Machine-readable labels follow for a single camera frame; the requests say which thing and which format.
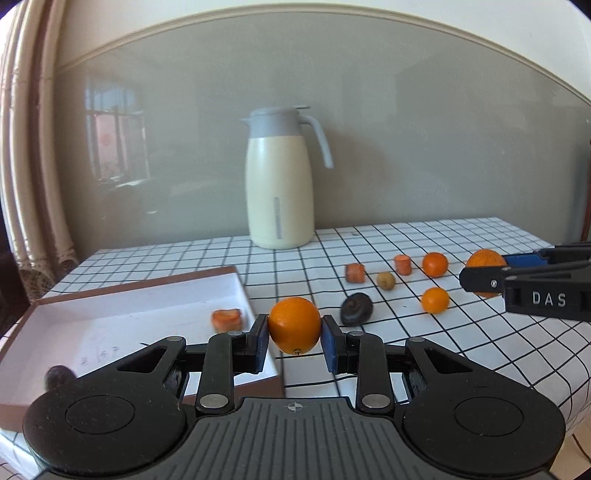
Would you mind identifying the orange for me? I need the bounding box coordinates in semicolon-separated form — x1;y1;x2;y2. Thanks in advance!
268;296;321;355
465;248;507;297

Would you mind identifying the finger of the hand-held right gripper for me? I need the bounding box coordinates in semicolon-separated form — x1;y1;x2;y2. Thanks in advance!
501;244;591;268
459;261;591;296

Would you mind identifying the dark brown water chestnut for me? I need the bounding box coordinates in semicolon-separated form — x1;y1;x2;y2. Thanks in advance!
44;366;77;391
340;292;374;326

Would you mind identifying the white cardboard box brown rim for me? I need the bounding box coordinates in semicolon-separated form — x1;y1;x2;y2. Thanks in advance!
0;265;284;432

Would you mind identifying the beige curtain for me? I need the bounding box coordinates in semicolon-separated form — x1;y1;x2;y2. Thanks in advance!
0;0;79;296

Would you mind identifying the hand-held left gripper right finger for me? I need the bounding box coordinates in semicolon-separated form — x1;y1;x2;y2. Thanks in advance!
322;315;513;413

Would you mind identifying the cream thermos jug grey lid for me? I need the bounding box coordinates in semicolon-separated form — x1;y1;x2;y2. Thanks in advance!
240;106;334;250

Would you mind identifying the small tangerine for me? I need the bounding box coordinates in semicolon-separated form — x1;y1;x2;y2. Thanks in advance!
422;252;449;278
420;287;450;315

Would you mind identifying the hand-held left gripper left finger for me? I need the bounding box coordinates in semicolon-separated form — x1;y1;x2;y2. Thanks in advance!
76;314;271;415

